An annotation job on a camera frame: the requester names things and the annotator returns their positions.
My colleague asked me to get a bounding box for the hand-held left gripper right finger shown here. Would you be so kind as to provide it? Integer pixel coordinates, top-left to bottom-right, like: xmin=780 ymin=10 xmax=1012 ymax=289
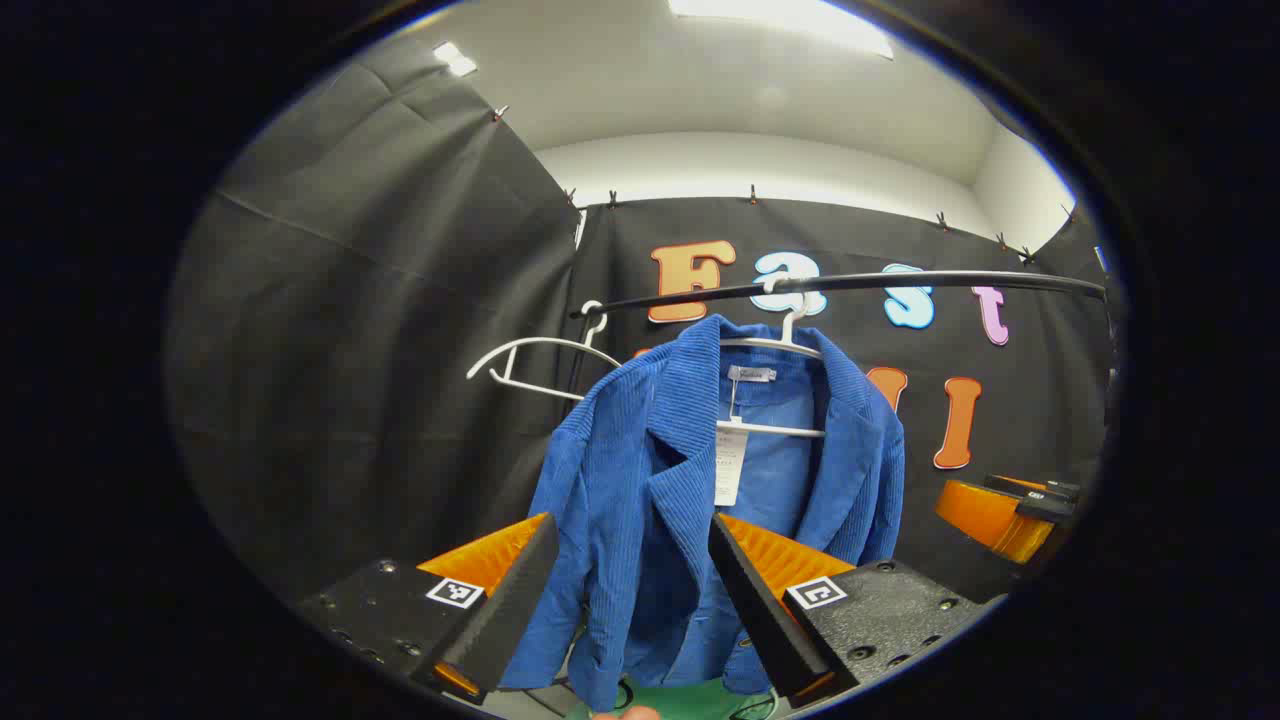
xmin=707 ymin=512 xmax=1009 ymax=709

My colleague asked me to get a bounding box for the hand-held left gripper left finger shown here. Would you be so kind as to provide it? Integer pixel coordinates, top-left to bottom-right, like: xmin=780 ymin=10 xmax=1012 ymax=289
xmin=296 ymin=512 xmax=561 ymax=706

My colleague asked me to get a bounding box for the green laundry hamper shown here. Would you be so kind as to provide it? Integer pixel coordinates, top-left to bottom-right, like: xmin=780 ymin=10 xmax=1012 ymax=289
xmin=565 ymin=677 xmax=783 ymax=720

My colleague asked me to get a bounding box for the blue corduroy jacket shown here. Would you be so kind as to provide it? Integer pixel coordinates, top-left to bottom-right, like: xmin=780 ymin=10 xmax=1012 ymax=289
xmin=497 ymin=314 xmax=907 ymax=713

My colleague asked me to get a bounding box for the white plastic clothes hanger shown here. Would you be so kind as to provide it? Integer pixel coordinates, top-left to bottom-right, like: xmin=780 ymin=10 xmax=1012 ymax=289
xmin=718 ymin=275 xmax=829 ymax=439
xmin=466 ymin=300 xmax=623 ymax=403

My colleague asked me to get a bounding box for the black backdrop cloth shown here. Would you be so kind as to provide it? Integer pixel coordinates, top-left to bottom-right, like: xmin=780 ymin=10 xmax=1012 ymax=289
xmin=165 ymin=45 xmax=1121 ymax=603

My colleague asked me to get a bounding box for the large ceiling light panel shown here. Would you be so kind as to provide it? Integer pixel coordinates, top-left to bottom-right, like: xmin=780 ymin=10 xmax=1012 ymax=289
xmin=668 ymin=0 xmax=896 ymax=59

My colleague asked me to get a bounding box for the black clothes rail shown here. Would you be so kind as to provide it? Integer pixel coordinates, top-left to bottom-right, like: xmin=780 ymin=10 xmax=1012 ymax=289
xmin=570 ymin=269 xmax=1107 ymax=319

